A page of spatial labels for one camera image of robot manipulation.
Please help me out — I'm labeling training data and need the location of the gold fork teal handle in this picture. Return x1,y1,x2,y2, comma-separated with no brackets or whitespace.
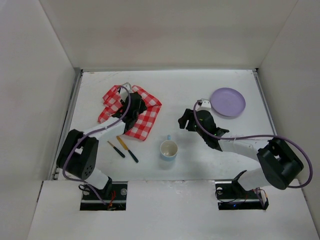
108,141,126,158

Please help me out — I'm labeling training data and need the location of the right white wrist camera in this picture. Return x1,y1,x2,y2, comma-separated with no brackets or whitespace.
197,99,212,111

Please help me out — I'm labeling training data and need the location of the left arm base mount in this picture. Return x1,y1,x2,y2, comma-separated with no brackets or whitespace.
78,181,128,211

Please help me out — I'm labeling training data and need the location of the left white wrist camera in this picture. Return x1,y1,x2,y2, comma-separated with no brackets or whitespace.
118,82,133,101

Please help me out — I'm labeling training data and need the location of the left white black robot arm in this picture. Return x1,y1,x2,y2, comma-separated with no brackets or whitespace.
56,92,147,200

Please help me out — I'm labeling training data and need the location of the aluminium table edge rail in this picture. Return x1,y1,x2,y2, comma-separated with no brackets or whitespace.
252,68,277,135

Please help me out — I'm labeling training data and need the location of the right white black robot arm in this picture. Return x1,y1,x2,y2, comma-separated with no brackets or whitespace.
178,108,304,193

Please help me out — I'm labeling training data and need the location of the light blue mug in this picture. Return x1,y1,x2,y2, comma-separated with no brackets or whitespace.
160,135,178,162

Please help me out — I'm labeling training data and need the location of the red white checkered cloth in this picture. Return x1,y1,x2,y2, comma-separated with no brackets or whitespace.
97,85,162,141

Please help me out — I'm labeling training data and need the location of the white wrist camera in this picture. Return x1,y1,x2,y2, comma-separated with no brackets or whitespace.
197,99,212,111
118,82,133,101

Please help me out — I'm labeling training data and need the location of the gold knife teal handle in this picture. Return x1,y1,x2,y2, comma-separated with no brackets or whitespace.
116,136,139,163

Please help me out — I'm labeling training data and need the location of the lilac round plate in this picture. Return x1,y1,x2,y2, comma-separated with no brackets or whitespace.
209,87,246,118

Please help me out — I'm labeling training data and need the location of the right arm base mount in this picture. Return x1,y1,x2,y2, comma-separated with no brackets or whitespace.
214,170,269,211

